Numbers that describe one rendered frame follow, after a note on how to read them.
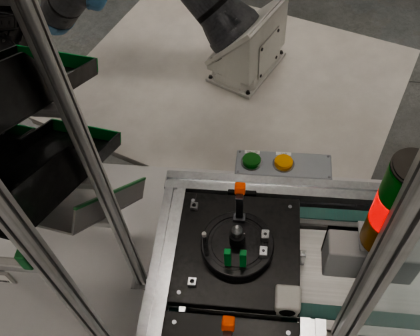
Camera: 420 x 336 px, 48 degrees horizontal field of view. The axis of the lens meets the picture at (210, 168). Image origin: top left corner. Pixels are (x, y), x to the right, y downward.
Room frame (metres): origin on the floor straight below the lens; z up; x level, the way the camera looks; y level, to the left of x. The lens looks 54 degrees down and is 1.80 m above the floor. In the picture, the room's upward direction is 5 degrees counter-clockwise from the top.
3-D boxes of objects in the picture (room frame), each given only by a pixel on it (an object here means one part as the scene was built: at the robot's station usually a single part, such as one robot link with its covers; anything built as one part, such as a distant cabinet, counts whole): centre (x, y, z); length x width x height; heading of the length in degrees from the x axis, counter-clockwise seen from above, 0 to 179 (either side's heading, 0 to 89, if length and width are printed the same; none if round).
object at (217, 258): (0.41, -0.04, 0.98); 0.14 x 0.14 x 0.02
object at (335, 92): (0.98, -0.08, 0.84); 0.90 x 0.70 x 0.03; 59
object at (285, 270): (0.41, -0.04, 0.96); 0.24 x 0.24 x 0.02; 80
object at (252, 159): (0.62, -0.09, 0.96); 0.04 x 0.04 x 0.02
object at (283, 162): (0.61, -0.16, 0.96); 0.04 x 0.04 x 0.02
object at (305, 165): (0.61, -0.16, 0.93); 0.21 x 0.07 x 0.06; 80
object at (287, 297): (0.30, -0.12, 0.97); 0.05 x 0.05 x 0.04; 80
